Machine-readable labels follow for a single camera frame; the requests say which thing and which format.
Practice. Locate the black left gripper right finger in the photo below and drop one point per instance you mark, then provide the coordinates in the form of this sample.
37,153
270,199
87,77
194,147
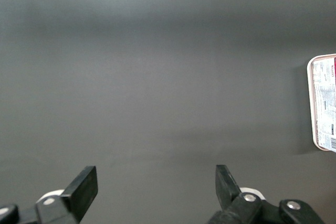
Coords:
225,190

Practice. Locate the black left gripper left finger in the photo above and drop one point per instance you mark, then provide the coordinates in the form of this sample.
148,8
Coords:
78,192

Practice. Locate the white plastic tray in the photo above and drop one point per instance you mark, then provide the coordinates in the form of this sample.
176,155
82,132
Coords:
311,108

